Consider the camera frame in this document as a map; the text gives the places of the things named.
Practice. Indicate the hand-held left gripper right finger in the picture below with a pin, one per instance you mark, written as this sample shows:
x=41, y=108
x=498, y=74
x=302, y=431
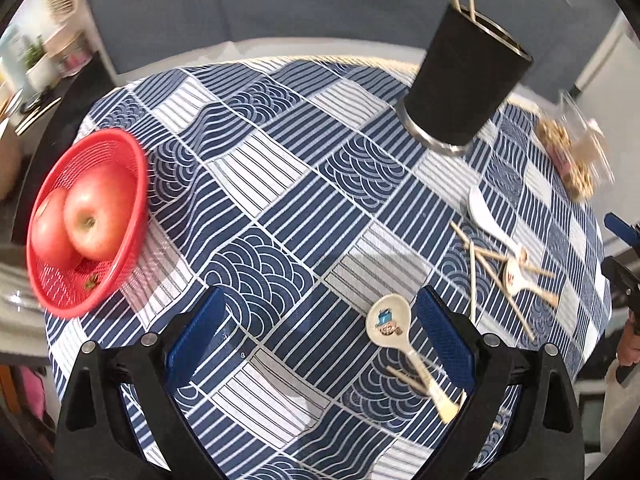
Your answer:
x=445, y=335

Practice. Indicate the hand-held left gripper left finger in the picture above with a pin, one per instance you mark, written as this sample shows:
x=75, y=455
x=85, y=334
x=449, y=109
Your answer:
x=197, y=332

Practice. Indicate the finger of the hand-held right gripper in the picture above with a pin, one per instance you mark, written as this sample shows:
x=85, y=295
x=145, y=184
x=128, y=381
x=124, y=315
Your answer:
x=620, y=275
x=622, y=230

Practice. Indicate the cartoon print ceramic spoon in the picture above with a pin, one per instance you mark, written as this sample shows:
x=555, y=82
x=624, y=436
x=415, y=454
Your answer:
x=387, y=320

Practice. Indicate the small printed ceramic spoon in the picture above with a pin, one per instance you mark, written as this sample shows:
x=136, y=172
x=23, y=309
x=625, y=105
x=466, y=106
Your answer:
x=515, y=277

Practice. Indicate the white ceramic spoon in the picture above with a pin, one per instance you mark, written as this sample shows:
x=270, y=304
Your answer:
x=482, y=210

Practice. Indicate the black utensil holder cup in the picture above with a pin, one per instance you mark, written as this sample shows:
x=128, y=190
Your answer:
x=460, y=85

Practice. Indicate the clear bag of cookies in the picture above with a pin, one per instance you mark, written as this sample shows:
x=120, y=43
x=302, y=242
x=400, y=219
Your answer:
x=575, y=160

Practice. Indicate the person's white clothing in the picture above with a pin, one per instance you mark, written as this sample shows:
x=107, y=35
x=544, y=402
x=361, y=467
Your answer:
x=612, y=410

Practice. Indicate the red plastic basket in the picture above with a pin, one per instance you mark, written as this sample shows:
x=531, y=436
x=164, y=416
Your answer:
x=60, y=300

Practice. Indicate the large red apple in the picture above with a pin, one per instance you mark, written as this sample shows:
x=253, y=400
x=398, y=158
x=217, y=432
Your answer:
x=100, y=210

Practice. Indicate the blue white patterned tablecloth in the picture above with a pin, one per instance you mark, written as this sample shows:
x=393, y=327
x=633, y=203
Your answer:
x=300, y=210

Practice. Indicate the pink cloth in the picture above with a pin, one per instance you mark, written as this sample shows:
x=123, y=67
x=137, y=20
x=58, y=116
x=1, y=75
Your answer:
x=30, y=390

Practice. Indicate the cardboard box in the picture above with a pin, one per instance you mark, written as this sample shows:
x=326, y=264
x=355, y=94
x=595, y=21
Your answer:
x=7, y=160

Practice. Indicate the pink container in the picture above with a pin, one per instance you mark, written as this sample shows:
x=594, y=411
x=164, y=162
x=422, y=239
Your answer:
x=75, y=55

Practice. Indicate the small potted plant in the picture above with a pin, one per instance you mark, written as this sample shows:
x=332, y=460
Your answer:
x=35, y=60

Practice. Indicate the blue grey sofa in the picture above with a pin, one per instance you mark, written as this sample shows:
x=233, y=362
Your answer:
x=250, y=0

